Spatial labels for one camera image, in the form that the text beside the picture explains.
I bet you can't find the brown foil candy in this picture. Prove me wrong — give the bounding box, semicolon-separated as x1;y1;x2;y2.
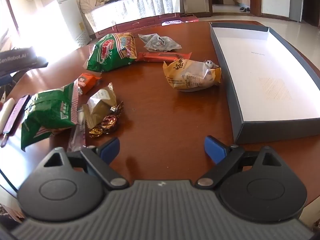
89;101;124;138

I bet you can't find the olive gold snack packet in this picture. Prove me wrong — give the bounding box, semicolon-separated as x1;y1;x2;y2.
82;83;117;129

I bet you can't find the green striped snack bag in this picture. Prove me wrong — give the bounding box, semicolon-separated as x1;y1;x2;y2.
21;80;79;150

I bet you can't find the small orange snack packet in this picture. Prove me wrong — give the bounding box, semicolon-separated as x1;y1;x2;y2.
78;73;101;95

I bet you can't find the yellow clear biscuit bag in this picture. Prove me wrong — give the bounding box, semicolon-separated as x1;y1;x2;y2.
163;59;222;92

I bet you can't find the green shrimp chips bag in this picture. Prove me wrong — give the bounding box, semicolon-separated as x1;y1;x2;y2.
86;33;137;73

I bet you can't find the long orange snack bar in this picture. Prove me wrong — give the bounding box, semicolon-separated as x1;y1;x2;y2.
136;52;192;62

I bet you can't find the grey clear peanut packet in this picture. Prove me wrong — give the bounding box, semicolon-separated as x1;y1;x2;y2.
138;34;182;52

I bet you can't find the purple smartphone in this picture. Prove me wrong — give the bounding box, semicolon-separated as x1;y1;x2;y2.
1;94;30;147

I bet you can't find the white chest freezer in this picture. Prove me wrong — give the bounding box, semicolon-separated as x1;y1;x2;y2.
57;0;91;48

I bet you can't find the dark grey shallow box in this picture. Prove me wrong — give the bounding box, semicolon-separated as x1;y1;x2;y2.
210;22;319;144

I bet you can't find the white patterned cabinet cloth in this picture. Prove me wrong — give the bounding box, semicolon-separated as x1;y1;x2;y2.
85;0;181;33

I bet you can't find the purple detergent bottle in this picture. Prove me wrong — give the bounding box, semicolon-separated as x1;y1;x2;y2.
161;20;184;26

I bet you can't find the pair of slippers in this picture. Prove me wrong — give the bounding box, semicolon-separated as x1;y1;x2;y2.
240;7;251;12

